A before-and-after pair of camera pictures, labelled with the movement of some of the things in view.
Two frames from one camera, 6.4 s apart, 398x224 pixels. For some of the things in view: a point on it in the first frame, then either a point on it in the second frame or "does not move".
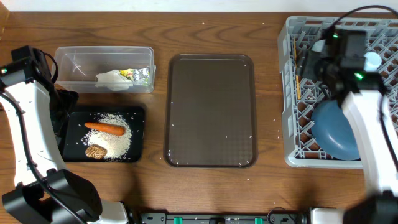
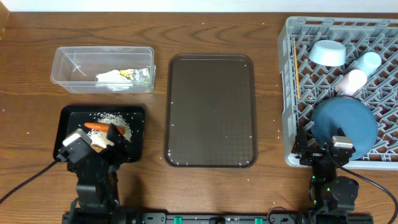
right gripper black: x=310 y=60 -> x=301 y=146
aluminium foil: x=141 y=74 does not move
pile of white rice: x=117 y=145 does not move
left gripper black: x=71 y=98 -> x=120 y=156
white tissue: x=113 y=79 does not move
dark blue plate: x=333 y=130 does not move
